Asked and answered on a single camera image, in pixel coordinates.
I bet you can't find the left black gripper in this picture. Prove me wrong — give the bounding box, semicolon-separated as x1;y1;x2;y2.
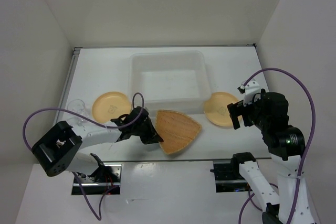
132;117;163;144

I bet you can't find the woven bamboo triangular basket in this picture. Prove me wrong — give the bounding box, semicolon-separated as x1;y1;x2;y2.
155;110;202;155

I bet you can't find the tan round plate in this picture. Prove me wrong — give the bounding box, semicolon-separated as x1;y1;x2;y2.
91;91;131;124
203;92;238;127

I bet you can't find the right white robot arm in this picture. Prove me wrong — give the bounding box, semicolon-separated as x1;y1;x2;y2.
227;91;315;223

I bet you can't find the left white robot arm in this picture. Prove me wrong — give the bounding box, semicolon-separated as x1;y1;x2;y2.
30;106;164;177

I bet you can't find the clear plastic bin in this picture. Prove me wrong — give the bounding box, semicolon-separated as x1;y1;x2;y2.
128;51;212;114

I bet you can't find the clear glass cup front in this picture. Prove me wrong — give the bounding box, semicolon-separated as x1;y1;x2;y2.
76;118;87;131

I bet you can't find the clear glass cup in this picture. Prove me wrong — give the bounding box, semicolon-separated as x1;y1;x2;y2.
67;99;90;122
76;118;87;131

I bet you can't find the clear glass cup rear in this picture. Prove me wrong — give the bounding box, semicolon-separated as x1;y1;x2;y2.
67;99;90;122

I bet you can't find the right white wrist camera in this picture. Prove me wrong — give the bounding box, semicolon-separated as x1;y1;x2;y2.
238;79;261;106

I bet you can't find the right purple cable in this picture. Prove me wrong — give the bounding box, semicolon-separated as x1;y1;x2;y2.
238;68;316;224

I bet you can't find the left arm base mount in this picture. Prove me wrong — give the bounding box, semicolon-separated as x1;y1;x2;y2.
71;163;122;195

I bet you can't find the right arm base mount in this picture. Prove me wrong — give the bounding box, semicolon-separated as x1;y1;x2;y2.
210;157;256;193

